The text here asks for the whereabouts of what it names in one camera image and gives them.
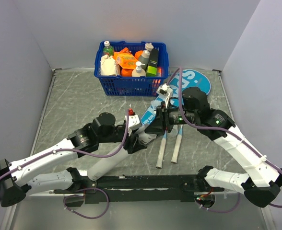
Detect white shuttlecock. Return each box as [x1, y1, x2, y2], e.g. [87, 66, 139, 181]
[168, 125, 178, 137]

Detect white shuttlecock tube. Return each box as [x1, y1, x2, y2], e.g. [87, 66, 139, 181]
[86, 133, 157, 182]

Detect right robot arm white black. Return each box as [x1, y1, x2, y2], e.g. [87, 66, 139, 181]
[145, 84, 282, 207]

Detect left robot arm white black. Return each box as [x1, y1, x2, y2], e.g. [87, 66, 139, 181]
[0, 112, 146, 207]

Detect left badminton racket white grip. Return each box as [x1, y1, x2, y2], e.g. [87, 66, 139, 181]
[155, 132, 167, 169]

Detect badminton racket white grip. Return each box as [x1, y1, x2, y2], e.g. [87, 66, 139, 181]
[155, 132, 167, 169]
[171, 125, 183, 164]

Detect right badminton racket white grip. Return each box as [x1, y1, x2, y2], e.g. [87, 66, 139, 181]
[171, 125, 183, 164]

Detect blue sport racket bag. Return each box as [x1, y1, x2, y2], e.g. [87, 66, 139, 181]
[140, 69, 212, 127]

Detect white pump lotion bottle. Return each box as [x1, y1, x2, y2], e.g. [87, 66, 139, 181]
[131, 61, 146, 77]

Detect blue plastic shopping basket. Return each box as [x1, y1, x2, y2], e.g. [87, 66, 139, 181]
[94, 41, 169, 96]

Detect black green carton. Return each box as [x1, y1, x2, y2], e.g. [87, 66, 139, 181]
[146, 49, 159, 77]

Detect orange round fruit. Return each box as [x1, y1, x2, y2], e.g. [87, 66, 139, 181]
[121, 69, 133, 77]

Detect grey bottle beige cap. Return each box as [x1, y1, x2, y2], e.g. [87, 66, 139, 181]
[138, 43, 154, 70]

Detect orange snack box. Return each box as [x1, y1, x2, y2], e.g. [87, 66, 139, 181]
[113, 47, 138, 69]

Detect white cloth pouch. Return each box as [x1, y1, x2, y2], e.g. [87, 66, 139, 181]
[100, 55, 118, 76]

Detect green bottle white cap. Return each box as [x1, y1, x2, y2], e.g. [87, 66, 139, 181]
[103, 41, 115, 57]

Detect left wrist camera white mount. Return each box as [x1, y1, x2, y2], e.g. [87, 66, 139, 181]
[125, 108, 142, 136]

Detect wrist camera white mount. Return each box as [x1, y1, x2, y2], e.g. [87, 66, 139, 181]
[125, 108, 142, 136]
[156, 84, 173, 97]

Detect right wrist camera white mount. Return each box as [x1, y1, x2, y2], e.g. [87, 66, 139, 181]
[156, 84, 173, 97]

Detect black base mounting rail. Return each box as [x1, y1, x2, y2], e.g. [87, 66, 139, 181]
[54, 174, 224, 204]

